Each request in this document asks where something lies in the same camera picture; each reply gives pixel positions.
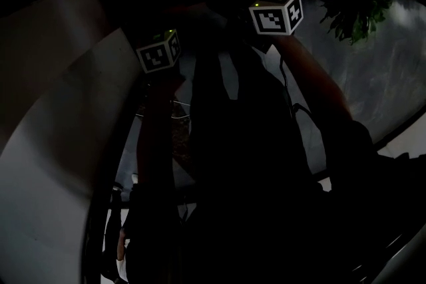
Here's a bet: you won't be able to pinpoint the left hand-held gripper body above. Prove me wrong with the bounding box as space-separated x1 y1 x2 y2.
134 28 183 74

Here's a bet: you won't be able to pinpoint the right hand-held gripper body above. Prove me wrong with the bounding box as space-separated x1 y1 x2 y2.
248 0 305 37

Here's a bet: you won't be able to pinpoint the person's right forearm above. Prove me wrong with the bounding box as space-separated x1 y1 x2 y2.
275 34 354 131

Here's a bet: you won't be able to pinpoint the green leafy plant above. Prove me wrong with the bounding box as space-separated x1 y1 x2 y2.
318 0 394 47

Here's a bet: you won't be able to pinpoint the person's dark trousers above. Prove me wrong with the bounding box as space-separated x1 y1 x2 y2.
188 15 316 184

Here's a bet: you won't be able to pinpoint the person's black shirt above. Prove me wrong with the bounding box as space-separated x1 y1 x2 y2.
119 119 426 284

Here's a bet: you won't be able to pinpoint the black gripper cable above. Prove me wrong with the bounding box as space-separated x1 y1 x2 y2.
278 55 321 131

